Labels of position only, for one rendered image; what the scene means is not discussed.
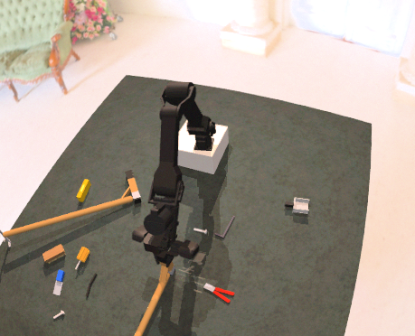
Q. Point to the yellow rectangular block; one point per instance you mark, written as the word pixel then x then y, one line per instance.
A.
pixel 83 190

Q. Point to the orange flat bar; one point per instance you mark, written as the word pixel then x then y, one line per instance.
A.
pixel 53 254

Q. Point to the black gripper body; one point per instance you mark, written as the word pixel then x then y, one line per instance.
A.
pixel 187 249

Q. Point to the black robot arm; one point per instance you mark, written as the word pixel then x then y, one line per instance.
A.
pixel 167 181

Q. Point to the yellow-handled screwdriver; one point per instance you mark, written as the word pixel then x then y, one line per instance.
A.
pixel 82 255

